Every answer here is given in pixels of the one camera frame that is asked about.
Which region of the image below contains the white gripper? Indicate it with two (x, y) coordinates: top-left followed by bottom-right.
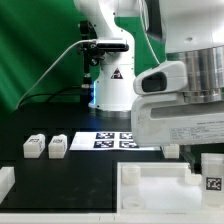
(131, 94), (224, 173)

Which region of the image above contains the white square table top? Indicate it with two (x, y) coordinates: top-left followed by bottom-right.
(115, 161), (224, 215)

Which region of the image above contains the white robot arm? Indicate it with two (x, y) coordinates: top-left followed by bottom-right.
(74, 0), (224, 175)

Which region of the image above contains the white sheet with markers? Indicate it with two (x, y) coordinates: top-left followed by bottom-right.
(70, 131), (159, 151)

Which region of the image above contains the white obstacle block left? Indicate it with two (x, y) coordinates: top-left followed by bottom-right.
(0, 167), (15, 204)

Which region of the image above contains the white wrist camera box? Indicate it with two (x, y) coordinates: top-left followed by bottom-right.
(133, 61), (188, 95)

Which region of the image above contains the black camera on stand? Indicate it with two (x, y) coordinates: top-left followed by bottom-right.
(77, 20), (130, 114)

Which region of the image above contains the black cable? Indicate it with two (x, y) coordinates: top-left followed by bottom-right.
(18, 85), (84, 107)

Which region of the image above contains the white camera cable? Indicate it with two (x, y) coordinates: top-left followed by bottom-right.
(15, 39), (98, 109)

